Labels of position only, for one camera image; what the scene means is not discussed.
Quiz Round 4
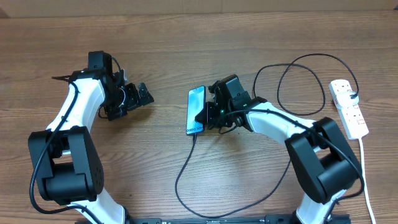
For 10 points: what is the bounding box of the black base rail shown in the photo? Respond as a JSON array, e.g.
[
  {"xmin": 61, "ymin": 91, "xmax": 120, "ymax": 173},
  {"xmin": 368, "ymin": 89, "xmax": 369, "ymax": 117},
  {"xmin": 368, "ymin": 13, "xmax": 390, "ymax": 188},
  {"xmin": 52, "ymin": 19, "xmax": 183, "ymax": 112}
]
[{"xmin": 127, "ymin": 215, "xmax": 300, "ymax": 224}]

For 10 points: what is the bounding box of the Galaxy S24+ smartphone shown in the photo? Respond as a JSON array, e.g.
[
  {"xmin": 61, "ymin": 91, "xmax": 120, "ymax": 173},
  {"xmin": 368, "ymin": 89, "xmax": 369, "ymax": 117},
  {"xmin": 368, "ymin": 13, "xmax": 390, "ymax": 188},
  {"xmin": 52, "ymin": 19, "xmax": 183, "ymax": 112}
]
[{"xmin": 186, "ymin": 86, "xmax": 206, "ymax": 135}]

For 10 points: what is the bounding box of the white power strip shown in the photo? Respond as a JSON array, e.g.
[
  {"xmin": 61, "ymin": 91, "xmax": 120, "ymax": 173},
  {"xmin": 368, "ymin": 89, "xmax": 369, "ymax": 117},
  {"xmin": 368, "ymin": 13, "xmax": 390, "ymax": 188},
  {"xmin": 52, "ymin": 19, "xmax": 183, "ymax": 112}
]
[{"xmin": 329, "ymin": 80, "xmax": 369, "ymax": 139}]

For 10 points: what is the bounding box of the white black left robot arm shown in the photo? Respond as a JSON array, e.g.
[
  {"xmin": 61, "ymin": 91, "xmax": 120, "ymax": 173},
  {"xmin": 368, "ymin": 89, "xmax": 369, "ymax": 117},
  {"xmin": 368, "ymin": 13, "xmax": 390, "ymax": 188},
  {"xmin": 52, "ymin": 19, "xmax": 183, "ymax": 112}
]
[{"xmin": 28, "ymin": 51, "xmax": 154, "ymax": 223}]

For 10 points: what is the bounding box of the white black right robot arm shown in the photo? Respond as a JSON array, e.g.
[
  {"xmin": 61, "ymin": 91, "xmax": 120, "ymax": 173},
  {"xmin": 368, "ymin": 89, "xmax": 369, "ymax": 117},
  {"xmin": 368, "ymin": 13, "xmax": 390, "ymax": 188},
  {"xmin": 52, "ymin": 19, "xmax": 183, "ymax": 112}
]
[{"xmin": 186, "ymin": 75, "xmax": 364, "ymax": 223}]

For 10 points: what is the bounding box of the white power strip cord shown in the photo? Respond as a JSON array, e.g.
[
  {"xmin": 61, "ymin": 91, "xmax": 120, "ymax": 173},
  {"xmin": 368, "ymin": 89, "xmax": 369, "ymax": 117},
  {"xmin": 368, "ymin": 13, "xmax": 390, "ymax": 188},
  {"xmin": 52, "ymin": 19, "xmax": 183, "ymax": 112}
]
[{"xmin": 358, "ymin": 138, "xmax": 377, "ymax": 224}]

